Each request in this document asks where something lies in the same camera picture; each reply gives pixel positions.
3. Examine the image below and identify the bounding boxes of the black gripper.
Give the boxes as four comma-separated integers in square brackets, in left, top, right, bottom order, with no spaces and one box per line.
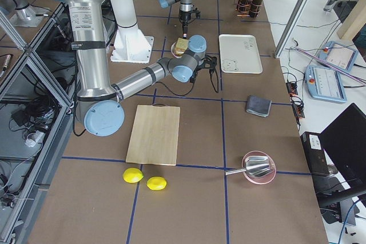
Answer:
[179,8,200,39]
[189,54,218,83]

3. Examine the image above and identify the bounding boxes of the bread slice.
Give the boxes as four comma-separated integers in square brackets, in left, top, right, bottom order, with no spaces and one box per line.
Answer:
[174,38,189,52]
[173,50,184,57]

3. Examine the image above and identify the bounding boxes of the white plate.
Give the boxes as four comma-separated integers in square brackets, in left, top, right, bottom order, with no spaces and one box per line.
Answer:
[170,42,188,58]

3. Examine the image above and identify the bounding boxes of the cream bear tray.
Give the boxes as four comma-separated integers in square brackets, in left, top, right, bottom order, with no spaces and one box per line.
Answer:
[218,34,262,74]

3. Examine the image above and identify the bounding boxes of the grey folded cloth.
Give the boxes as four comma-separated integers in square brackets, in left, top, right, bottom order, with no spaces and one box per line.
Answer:
[246,95,272,117]

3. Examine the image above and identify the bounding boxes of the wooden cutting board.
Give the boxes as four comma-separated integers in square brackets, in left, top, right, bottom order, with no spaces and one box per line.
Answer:
[126,105,180,166]

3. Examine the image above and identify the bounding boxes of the metal scoop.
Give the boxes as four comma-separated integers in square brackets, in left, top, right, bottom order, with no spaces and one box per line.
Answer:
[225,155,274,178]

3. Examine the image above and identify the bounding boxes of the blue teach pendant near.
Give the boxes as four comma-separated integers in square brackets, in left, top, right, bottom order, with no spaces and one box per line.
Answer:
[305,65,347,103]

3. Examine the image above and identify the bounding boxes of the blue teach pendant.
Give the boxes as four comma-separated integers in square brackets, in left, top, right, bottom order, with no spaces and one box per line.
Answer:
[319,41,359,73]
[305,65,347,103]

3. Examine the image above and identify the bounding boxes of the pink bowl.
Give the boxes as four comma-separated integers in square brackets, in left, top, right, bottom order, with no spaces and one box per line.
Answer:
[242,151,277,185]

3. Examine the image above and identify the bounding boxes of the black computer box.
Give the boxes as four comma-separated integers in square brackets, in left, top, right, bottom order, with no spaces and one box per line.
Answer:
[300,131,329,177]

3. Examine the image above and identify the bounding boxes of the blue teach pendant far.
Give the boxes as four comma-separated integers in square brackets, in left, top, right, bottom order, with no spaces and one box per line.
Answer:
[319,41,359,73]

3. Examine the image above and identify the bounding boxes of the yellow lemon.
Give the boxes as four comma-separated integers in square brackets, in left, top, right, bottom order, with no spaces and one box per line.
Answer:
[122,167,144,183]
[146,177,167,191]

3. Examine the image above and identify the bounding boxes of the black monitor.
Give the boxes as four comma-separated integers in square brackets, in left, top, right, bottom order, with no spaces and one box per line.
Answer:
[318,103,365,207]

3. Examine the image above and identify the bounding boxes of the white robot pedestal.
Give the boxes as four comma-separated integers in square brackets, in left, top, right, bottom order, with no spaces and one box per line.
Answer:
[110,0,154,63]

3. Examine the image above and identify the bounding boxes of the copper wire bottle rack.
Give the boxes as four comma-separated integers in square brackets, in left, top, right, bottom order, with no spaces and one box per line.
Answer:
[235,0,262,18]

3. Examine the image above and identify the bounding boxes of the aluminium frame post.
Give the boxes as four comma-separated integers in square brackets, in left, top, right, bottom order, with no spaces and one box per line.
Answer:
[274,0,309,58]

